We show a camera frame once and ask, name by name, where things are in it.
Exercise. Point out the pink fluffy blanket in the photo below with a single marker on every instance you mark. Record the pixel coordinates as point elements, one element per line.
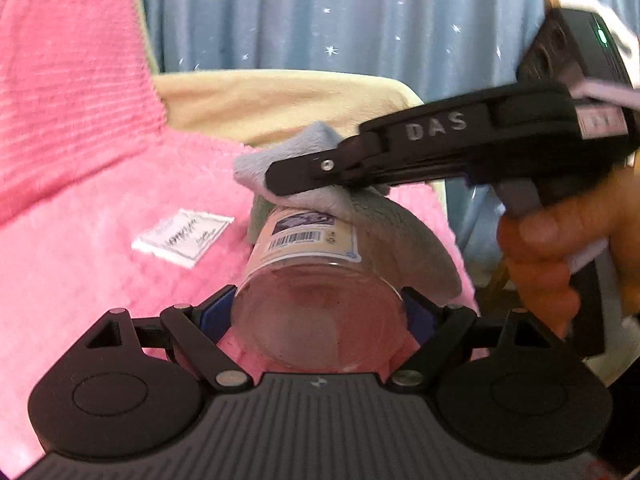
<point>100,285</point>

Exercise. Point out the grey green cleaning cloth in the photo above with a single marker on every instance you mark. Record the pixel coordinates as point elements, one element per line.
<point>410,240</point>

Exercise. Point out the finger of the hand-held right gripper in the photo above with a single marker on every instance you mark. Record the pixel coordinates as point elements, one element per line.
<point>300,180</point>

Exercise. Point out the clear plastic jar white lid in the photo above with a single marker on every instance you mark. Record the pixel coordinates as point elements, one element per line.
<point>320,310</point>

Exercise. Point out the blue star curtain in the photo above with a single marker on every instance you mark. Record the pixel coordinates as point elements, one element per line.
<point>350,10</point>

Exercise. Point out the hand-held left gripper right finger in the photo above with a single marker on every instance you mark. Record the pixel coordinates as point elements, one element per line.
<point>417,315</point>

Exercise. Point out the yellow fleece cover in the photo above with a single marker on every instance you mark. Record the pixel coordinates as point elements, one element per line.
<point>250,105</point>

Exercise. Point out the person's right hand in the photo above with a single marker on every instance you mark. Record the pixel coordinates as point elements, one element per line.
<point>540,240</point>

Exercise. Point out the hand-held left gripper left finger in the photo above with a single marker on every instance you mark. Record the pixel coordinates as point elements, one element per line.
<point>215,311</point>

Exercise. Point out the white sachet packet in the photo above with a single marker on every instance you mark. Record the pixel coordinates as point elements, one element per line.
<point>185,237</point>

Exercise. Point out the pink ribbed pillow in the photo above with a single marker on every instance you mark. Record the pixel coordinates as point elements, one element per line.
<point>65,85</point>

